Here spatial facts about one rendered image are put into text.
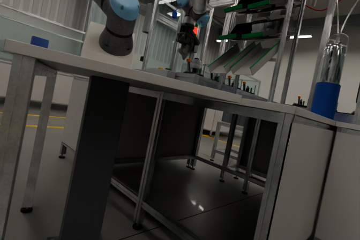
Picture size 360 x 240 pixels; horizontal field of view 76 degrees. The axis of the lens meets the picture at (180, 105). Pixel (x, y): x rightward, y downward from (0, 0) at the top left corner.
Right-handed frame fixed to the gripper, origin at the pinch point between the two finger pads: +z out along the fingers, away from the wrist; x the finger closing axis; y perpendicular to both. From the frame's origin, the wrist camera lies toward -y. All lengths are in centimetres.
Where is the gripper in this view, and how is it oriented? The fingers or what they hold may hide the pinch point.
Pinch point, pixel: (185, 58)
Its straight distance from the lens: 148.6
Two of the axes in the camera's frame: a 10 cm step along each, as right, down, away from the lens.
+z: -2.0, 9.8, 0.2
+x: 7.1, 1.5, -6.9
